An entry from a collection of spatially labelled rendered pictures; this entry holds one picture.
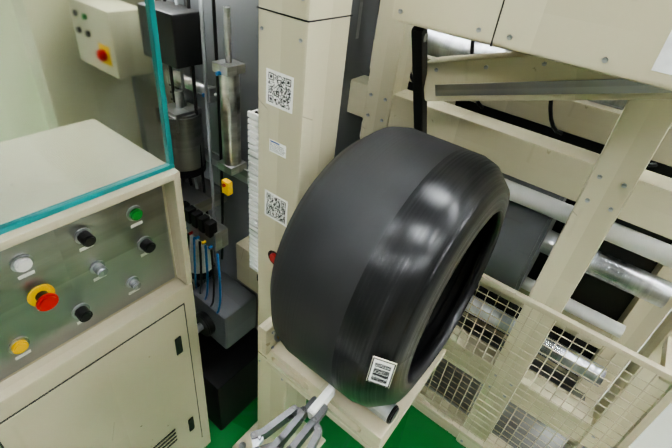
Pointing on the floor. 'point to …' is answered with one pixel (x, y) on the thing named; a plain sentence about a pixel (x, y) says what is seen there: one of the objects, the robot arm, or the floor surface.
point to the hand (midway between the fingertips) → (321, 402)
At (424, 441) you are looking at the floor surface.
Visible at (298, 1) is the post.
